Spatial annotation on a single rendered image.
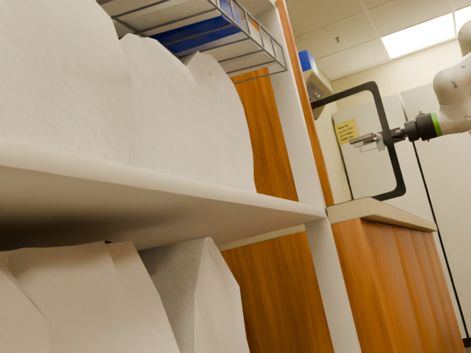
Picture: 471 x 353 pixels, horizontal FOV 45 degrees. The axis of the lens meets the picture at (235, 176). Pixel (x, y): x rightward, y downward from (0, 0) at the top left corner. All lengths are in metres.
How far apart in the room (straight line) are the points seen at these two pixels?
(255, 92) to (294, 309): 0.96
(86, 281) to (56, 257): 0.03
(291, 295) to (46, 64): 0.87
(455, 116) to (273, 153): 0.63
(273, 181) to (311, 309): 0.76
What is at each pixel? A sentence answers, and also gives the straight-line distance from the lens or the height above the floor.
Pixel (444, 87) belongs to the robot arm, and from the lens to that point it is 2.04.
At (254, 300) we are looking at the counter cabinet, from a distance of 1.32.
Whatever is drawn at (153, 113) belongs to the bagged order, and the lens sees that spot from 0.67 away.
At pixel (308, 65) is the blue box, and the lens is 2.12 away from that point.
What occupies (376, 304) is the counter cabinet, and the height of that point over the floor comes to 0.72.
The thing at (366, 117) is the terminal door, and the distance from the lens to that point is 1.96.
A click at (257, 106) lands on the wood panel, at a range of 2.02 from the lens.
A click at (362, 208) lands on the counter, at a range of 1.25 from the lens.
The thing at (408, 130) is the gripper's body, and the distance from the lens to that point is 2.10.
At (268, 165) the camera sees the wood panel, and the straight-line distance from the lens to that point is 1.96.
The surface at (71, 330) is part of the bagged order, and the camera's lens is 0.50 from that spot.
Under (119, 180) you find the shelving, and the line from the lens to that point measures 0.47.
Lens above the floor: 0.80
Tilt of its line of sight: 11 degrees up
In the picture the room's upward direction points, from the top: 12 degrees counter-clockwise
